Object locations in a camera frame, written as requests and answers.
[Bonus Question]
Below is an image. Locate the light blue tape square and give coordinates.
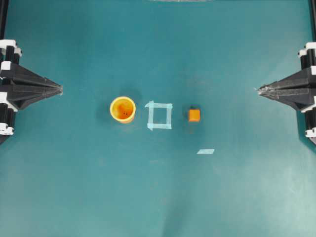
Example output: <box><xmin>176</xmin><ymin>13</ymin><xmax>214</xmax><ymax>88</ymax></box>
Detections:
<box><xmin>145</xmin><ymin>101</ymin><xmax>173</xmax><ymax>131</ymax></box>

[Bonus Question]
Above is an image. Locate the black frame post left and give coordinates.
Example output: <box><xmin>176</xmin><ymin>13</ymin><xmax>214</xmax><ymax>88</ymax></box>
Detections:
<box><xmin>0</xmin><ymin>0</ymin><xmax>9</xmax><ymax>40</ymax></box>

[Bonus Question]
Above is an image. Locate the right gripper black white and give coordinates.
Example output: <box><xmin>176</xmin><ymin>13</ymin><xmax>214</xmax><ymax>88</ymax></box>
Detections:
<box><xmin>257</xmin><ymin>42</ymin><xmax>316</xmax><ymax>145</ymax></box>

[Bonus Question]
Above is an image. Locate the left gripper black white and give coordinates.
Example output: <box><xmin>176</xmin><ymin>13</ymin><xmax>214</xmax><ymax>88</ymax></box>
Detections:
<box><xmin>0</xmin><ymin>39</ymin><xmax>63</xmax><ymax>145</ymax></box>

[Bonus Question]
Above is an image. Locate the black frame post right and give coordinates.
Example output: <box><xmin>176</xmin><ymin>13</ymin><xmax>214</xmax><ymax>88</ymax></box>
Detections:
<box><xmin>308</xmin><ymin>0</ymin><xmax>316</xmax><ymax>41</ymax></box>

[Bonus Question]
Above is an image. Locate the light blue tape strip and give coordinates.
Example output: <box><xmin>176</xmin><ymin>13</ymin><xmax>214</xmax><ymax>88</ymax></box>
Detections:
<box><xmin>197</xmin><ymin>149</ymin><xmax>215</xmax><ymax>155</ymax></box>

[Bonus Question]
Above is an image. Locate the black frame post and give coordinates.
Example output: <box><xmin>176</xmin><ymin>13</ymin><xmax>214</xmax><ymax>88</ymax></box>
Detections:
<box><xmin>308</xmin><ymin>0</ymin><xmax>316</xmax><ymax>41</ymax></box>
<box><xmin>0</xmin><ymin>0</ymin><xmax>9</xmax><ymax>40</ymax></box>

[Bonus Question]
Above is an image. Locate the orange plastic cup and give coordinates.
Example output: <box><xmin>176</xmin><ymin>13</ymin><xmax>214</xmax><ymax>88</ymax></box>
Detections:
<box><xmin>110</xmin><ymin>96</ymin><xmax>136</xmax><ymax>124</ymax></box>

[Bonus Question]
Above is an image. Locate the orange cube block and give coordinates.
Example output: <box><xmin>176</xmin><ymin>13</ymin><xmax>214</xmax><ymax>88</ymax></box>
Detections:
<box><xmin>188</xmin><ymin>106</ymin><xmax>200</xmax><ymax>122</ymax></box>

